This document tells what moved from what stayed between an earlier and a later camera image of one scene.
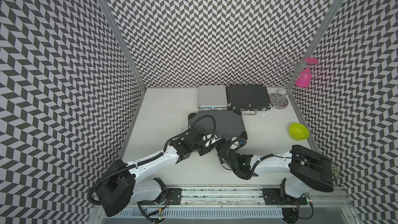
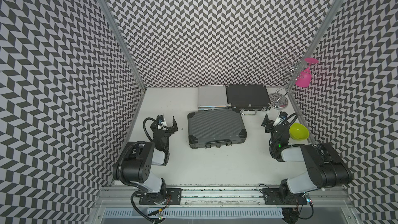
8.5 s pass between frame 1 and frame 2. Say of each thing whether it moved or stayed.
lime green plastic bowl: stayed
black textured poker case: stayed
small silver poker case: stayed
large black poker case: stayed
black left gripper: moved
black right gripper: moved
